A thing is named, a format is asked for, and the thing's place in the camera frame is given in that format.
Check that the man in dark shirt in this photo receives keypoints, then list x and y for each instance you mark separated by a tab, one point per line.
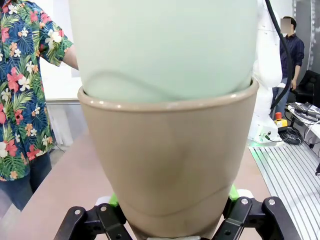
295	50

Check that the person's left forearm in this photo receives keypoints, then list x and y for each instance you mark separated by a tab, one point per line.
72	58

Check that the black chair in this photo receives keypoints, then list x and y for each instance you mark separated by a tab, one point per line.
308	85

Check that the pale green plastic cup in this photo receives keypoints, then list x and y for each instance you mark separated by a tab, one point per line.
162	45

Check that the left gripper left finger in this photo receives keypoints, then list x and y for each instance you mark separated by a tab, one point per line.
100	222

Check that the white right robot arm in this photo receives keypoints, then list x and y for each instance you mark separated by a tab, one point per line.
265	62

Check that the silver electronic device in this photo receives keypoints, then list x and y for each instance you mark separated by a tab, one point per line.
306	117

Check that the person in floral shirt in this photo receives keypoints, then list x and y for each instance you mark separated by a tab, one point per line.
22	100

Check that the slotted aluminium base plate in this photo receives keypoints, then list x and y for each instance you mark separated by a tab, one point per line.
287	180

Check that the brown plastic cup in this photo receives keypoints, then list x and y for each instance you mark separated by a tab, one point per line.
165	155

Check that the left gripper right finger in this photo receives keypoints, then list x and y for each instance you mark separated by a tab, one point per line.
255	220

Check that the red yellow emergency stop button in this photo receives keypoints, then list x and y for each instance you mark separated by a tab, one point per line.
280	121

